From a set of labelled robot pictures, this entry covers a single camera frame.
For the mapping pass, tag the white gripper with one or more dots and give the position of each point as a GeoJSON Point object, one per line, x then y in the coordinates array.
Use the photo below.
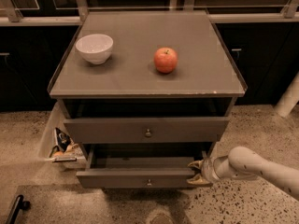
{"type": "Point", "coordinates": [207, 170]}

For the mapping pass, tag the grey drawer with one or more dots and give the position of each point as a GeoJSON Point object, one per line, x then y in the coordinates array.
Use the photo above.
{"type": "Point", "coordinates": [141, 166]}
{"type": "Point", "coordinates": [146, 130]}

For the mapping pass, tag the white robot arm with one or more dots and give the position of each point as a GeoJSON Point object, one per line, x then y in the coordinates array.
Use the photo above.
{"type": "Point", "coordinates": [242, 163]}

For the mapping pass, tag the grey top drawer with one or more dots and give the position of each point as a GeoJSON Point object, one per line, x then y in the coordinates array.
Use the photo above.
{"type": "Point", "coordinates": [146, 130]}

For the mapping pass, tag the grey drawer cabinet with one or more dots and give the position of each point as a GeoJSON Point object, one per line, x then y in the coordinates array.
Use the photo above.
{"type": "Point", "coordinates": [205, 83]}

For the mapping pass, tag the red apple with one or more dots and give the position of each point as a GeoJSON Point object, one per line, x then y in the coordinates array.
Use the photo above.
{"type": "Point", "coordinates": [165, 60]}

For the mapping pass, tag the dark background cabinets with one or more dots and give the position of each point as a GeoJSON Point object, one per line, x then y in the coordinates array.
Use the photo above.
{"type": "Point", "coordinates": [266, 54]}

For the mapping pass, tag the clear plastic storage bin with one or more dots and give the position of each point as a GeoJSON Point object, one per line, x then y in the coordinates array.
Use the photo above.
{"type": "Point", "coordinates": [49, 149]}

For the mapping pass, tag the dark snack bag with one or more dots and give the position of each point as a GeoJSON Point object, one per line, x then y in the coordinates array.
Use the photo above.
{"type": "Point", "coordinates": [62, 140]}

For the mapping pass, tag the white ceramic bowl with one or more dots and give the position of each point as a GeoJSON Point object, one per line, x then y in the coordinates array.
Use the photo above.
{"type": "Point", "coordinates": [96, 48]}

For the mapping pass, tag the white cylindrical post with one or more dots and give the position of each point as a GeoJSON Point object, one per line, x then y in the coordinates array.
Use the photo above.
{"type": "Point", "coordinates": [289, 99]}

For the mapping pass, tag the black handle object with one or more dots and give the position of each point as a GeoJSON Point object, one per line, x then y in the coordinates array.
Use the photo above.
{"type": "Point", "coordinates": [19, 204]}

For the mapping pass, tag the metal railing frame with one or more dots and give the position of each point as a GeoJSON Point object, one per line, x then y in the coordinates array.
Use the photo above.
{"type": "Point", "coordinates": [218, 11]}

